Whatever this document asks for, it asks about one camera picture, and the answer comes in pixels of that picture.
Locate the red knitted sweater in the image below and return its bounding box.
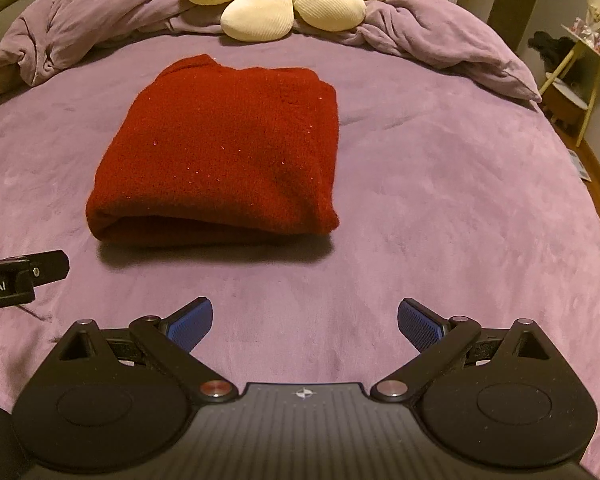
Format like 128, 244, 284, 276
85, 53, 342, 248

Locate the wrapped flower bouquet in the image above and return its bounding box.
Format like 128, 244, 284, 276
561, 0, 600, 55

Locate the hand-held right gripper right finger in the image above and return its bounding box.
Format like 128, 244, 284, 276
370, 297, 552, 404

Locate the black cloth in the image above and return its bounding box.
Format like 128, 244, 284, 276
526, 30, 583, 87

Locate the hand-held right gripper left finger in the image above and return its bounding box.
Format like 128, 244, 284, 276
54, 296, 241, 404

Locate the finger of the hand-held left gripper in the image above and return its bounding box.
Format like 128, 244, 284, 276
5, 250, 71, 289

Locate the purple bed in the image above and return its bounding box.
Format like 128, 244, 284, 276
0, 25, 600, 480

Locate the yellow side table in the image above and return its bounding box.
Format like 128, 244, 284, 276
537, 22, 600, 147

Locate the purple duvet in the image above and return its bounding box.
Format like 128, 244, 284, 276
0, 0, 543, 103

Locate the paper sheet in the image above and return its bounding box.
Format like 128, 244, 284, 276
564, 149, 595, 183

